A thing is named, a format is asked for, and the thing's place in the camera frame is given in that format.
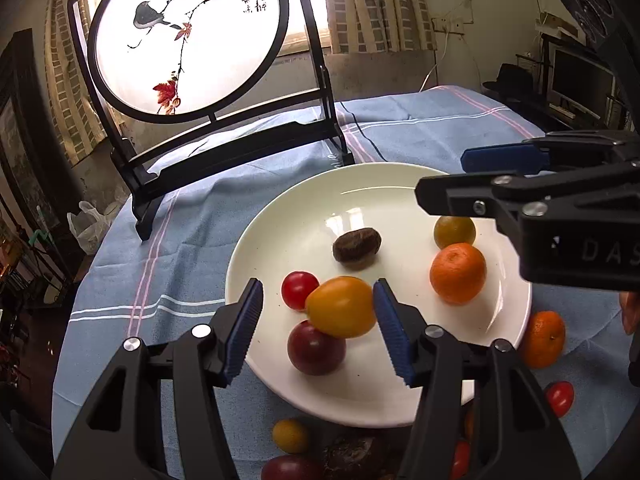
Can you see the person's right hand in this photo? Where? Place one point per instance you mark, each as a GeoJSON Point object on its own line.
{"type": "Point", "coordinates": [631, 312]}

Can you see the white box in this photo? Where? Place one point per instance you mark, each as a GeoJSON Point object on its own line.
{"type": "Point", "coordinates": [555, 24]}

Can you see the round bird-painted table screen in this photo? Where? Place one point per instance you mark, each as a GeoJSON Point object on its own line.
{"type": "Point", "coordinates": [210, 50]}

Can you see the white plastic bag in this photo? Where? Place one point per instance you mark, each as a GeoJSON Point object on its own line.
{"type": "Point", "coordinates": [90, 225]}

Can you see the checked curtain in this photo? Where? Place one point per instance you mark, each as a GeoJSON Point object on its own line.
{"type": "Point", "coordinates": [62, 85]}
{"type": "Point", "coordinates": [380, 5]}

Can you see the bright window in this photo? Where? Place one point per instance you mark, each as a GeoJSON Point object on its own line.
{"type": "Point", "coordinates": [322, 15]}

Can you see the yellow tomato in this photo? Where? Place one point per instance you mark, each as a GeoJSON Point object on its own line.
{"type": "Point", "coordinates": [341, 312]}
{"type": "Point", "coordinates": [290, 435]}

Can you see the olive green tomato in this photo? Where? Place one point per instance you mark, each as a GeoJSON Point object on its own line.
{"type": "Point", "coordinates": [454, 232]}

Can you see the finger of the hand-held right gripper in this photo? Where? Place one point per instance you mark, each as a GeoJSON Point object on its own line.
{"type": "Point", "coordinates": [500, 157]}
{"type": "Point", "coordinates": [450, 195]}

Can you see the computer monitor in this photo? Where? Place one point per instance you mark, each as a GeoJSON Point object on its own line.
{"type": "Point", "coordinates": [580, 77]}

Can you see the red cherry tomato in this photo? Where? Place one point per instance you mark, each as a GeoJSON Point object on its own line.
{"type": "Point", "coordinates": [560, 397]}
{"type": "Point", "coordinates": [299, 290]}
{"type": "Point", "coordinates": [460, 460]}

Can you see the green plastic object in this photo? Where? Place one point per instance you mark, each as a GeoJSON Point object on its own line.
{"type": "Point", "coordinates": [40, 237]}

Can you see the blue striped tablecloth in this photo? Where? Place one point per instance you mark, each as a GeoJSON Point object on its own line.
{"type": "Point", "coordinates": [200, 240]}

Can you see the black hat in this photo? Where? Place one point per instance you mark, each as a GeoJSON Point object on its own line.
{"type": "Point", "coordinates": [510, 79]}

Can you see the white round plate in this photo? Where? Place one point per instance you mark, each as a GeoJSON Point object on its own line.
{"type": "Point", "coordinates": [310, 210]}

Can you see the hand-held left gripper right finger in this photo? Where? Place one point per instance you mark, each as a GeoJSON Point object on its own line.
{"type": "Point", "coordinates": [392, 330]}

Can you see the white wall socket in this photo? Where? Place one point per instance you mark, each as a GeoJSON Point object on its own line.
{"type": "Point", "coordinates": [450, 25]}

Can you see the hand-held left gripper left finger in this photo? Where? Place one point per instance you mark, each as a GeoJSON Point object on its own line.
{"type": "Point", "coordinates": [245, 330]}

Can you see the mandarin orange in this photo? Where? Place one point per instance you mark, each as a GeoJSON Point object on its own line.
{"type": "Point", "coordinates": [542, 340]}
{"type": "Point", "coordinates": [457, 274]}

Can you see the dark purple tomato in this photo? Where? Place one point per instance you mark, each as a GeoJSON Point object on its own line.
{"type": "Point", "coordinates": [292, 467]}
{"type": "Point", "coordinates": [316, 357]}

